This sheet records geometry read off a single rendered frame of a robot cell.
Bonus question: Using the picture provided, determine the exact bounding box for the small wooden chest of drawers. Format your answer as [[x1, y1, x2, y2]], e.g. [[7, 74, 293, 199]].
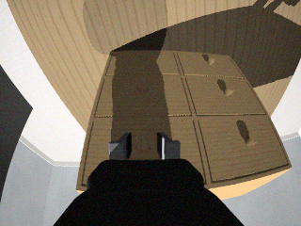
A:
[[76, 50, 292, 200]]

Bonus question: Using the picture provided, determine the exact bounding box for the brown wooden drawer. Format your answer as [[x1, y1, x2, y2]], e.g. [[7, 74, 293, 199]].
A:
[[198, 118, 288, 184], [83, 120, 205, 186], [177, 52, 244, 79], [95, 76, 191, 118], [185, 77, 265, 116], [106, 52, 180, 75]]

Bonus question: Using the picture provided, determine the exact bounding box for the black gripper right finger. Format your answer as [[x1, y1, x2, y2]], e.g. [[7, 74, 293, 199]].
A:
[[157, 132, 181, 159]]

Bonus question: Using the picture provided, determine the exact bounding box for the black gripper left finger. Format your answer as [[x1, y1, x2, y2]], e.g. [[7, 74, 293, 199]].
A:
[[109, 133, 132, 160]]

